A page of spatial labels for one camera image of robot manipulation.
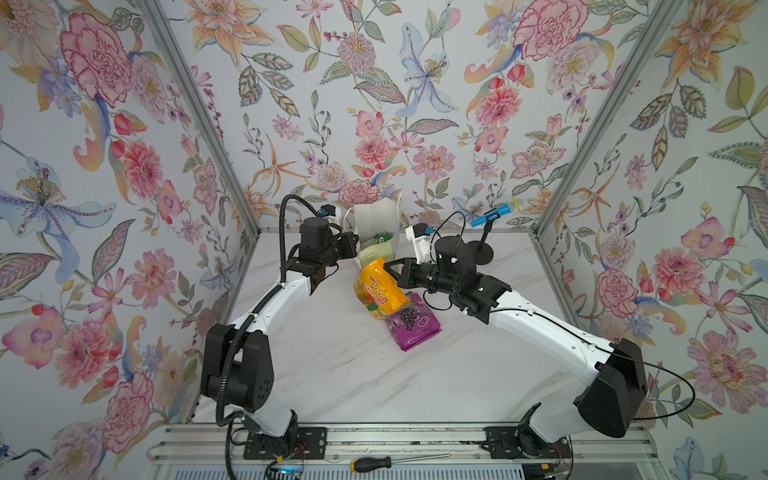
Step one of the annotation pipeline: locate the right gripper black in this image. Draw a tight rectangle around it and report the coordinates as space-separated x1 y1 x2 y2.
384 259 459 302

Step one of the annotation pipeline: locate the yellow orange snack bag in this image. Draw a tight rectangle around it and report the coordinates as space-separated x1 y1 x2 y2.
353 257 408 320

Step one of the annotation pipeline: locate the paper bag white green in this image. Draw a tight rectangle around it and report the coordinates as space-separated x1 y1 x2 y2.
342 198 400 271

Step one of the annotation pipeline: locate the purple magenta snack bag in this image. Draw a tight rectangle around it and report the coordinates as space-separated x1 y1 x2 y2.
384 292 442 352

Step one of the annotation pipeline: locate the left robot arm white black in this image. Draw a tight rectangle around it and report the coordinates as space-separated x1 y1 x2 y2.
200 194 358 479

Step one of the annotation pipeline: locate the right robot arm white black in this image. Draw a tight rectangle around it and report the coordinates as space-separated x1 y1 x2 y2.
383 236 649 458

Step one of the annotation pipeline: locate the black yellow screwdriver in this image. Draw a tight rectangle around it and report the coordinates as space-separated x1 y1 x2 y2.
350 453 451 473

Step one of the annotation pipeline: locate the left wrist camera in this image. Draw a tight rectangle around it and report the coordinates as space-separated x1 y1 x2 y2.
318 204 337 218

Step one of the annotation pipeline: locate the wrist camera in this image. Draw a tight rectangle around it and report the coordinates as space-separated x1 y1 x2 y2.
318 204 337 218
405 223 433 264

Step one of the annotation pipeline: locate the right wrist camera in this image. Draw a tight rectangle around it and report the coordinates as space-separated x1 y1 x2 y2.
405 223 433 264

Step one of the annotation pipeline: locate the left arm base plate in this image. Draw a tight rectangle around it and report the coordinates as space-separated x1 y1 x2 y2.
243 427 328 461

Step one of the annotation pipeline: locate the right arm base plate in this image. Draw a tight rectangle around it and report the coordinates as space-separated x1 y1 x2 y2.
483 425 572 460

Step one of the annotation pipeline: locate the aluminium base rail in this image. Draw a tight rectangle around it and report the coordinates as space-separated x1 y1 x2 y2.
147 422 658 465

